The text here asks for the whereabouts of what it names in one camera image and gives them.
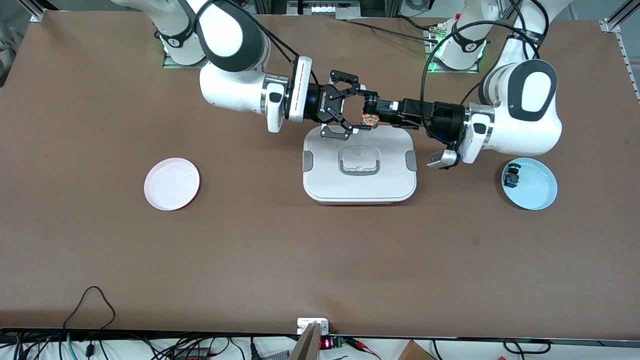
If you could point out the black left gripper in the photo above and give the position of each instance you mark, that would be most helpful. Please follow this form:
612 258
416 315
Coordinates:
443 119

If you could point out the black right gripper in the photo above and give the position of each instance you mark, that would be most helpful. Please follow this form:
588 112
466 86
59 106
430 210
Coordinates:
320 106

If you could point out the orange black push-button switch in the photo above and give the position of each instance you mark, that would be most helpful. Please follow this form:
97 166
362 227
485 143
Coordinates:
369 120

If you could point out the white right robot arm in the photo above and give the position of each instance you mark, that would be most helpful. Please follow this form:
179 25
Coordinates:
225 90

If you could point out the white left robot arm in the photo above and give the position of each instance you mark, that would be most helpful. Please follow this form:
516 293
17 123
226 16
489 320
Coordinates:
520 130

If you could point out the white lidded box grey clips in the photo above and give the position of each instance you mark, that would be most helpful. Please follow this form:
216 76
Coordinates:
360 187

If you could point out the brown cardboard box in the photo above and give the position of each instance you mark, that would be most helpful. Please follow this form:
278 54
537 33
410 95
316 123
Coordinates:
415 352

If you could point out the light blue round plate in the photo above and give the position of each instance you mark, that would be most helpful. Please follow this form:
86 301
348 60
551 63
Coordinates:
537 187

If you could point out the pale pink round plate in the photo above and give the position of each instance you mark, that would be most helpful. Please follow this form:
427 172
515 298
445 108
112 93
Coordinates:
171 185

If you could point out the small white electronic device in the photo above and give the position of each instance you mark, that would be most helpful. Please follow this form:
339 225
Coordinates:
305 322

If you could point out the red digit display module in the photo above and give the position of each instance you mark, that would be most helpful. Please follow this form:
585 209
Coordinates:
326 343

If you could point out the grey metal mounting bar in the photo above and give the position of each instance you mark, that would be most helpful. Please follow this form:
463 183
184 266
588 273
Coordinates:
306 347

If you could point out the aluminium rail with light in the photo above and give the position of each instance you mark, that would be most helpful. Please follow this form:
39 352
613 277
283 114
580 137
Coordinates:
325 9

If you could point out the green black push-button switch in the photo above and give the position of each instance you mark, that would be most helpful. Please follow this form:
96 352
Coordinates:
512 176

